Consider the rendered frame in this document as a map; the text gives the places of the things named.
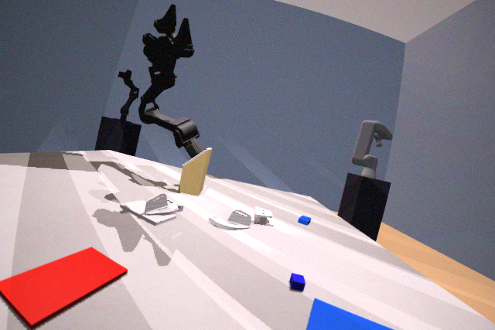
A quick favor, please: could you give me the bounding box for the small blue cube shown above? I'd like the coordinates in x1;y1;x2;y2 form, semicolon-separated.
290;273;305;291

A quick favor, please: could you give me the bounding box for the red flat plate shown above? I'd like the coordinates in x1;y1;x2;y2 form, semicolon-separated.
0;247;128;330

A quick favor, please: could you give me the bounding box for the blue square plate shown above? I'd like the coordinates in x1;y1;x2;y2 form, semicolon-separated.
306;298;393;330

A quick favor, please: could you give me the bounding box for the blue flat block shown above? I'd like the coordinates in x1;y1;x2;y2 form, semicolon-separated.
298;216;311;225

